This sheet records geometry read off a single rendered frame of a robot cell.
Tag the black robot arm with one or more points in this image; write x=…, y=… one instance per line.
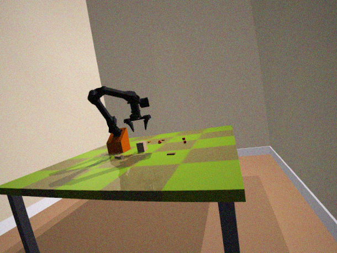
x=130, y=96

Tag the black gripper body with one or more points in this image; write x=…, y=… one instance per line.
x=145, y=117

